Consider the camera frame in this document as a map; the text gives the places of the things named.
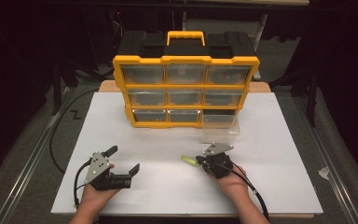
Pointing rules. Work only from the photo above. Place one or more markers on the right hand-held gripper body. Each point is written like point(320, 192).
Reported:
point(219, 165)

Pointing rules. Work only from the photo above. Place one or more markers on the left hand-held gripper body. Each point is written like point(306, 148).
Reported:
point(98, 168)

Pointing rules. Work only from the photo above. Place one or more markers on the light green stick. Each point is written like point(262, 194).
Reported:
point(189, 160)

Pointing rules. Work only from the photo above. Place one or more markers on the clear plastic drawer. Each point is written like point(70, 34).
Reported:
point(220, 132)

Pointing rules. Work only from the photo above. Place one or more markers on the yellow black drawer organizer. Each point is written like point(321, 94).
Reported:
point(186, 107)

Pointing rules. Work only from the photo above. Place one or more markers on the person's right hand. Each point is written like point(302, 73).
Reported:
point(234, 185)

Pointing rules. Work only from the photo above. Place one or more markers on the person's left hand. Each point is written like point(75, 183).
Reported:
point(94, 197)

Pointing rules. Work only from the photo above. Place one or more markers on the white board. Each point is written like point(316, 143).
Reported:
point(167, 186)

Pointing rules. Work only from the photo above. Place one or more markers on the dark metal stand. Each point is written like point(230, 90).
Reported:
point(310, 93)
point(57, 87)

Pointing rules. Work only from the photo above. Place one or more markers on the grid of clear drawers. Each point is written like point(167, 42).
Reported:
point(185, 74)

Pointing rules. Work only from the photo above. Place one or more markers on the crumpled white paper scrap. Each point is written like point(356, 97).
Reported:
point(324, 173)

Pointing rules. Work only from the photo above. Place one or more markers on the metal floor rail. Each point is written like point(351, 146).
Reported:
point(28, 168)
point(332, 174)

